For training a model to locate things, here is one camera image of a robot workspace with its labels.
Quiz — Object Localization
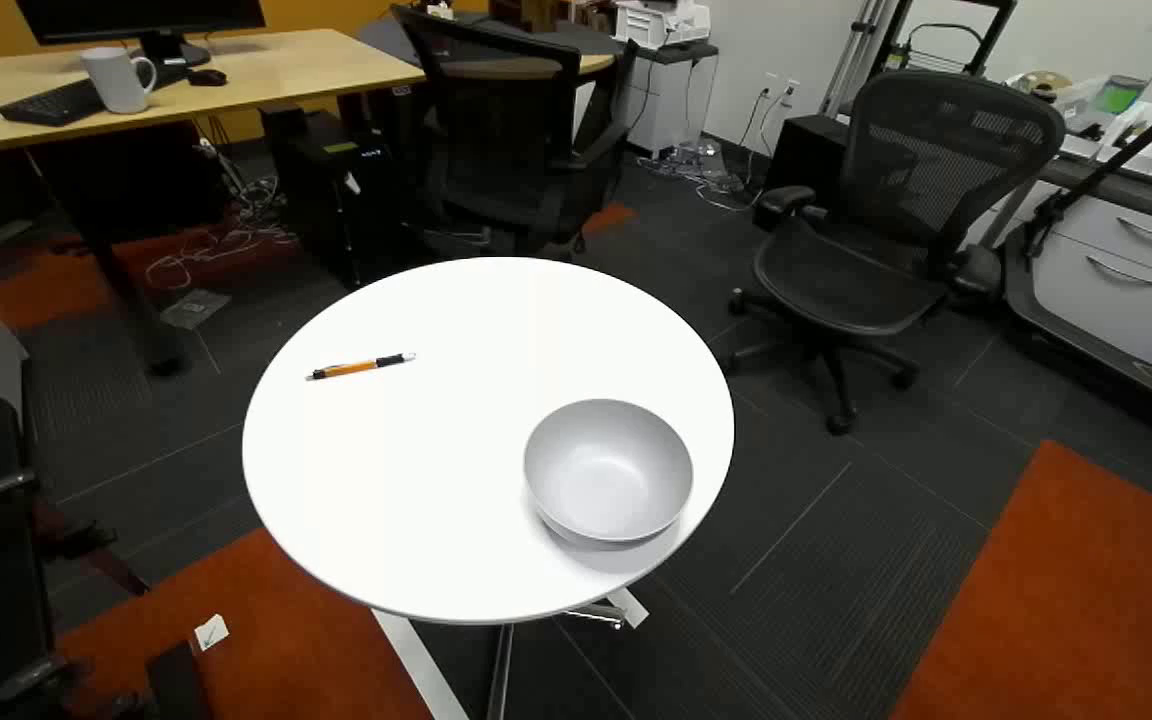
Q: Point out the white drawer cabinet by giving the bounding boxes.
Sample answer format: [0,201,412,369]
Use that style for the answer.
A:
[1021,191,1152,393]

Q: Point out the white table base legs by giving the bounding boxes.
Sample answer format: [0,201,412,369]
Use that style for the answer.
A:
[367,582,653,720]

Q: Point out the white mug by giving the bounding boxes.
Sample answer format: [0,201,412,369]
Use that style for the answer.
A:
[75,44,165,114]

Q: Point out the grey floor power strip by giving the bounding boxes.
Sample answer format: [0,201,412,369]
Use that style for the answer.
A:
[152,285,236,335]

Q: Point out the black computer tower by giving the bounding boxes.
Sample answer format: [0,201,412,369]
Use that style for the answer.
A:
[260,105,385,285]

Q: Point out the orange and black pen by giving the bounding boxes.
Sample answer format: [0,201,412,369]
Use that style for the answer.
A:
[305,347,416,383]

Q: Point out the black mesh office chair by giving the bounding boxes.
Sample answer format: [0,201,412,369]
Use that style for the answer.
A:
[720,66,1073,434]

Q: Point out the light wooden desk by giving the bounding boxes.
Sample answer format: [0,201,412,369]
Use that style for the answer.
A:
[0,23,426,376]

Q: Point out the small white floor label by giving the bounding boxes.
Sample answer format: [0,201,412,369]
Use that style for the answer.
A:
[186,612,230,657]

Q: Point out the black keyboard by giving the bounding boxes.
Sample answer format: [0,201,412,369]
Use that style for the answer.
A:
[0,76,111,130]

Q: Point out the black high-back office chair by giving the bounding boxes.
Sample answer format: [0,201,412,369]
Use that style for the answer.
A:
[391,4,640,264]

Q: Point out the black computer monitor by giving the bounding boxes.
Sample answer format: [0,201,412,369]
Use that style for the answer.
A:
[10,0,268,71]

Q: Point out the black slanted frame bar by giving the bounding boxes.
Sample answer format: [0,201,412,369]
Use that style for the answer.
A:
[1021,71,1152,261]

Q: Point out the grey round bowl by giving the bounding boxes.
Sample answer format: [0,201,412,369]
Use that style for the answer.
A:
[520,394,697,550]

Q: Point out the black speaker box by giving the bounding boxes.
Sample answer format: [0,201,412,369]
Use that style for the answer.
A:
[766,112,863,205]

